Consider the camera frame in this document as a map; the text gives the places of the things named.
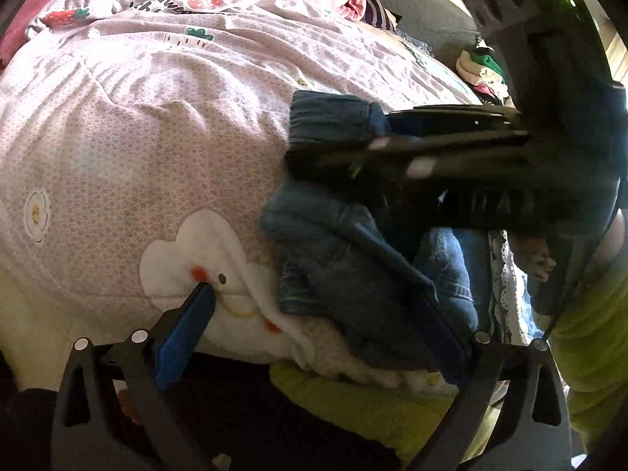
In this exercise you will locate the grey bed headboard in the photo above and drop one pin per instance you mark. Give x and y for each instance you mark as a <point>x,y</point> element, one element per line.
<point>427,5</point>

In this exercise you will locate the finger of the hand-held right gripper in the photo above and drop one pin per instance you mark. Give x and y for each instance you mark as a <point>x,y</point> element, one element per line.
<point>456,120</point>
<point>392,159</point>

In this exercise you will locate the light blue lace cloth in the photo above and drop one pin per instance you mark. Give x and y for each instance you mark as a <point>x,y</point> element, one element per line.
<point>417,49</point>

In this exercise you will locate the dark striped cloth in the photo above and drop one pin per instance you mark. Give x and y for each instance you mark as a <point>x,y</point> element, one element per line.
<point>380,12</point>

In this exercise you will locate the pink printed quilt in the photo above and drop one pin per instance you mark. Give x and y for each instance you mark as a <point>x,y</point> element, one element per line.
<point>147,132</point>

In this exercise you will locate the blue denim pants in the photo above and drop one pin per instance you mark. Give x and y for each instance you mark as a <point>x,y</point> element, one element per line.
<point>333,260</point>

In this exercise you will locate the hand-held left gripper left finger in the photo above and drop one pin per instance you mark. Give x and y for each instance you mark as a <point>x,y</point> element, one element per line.
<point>184,338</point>

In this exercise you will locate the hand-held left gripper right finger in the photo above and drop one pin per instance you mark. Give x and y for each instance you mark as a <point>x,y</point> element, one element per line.
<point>444,341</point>

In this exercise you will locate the pile of folded clothes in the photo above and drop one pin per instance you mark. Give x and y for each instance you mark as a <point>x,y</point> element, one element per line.
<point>483,73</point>

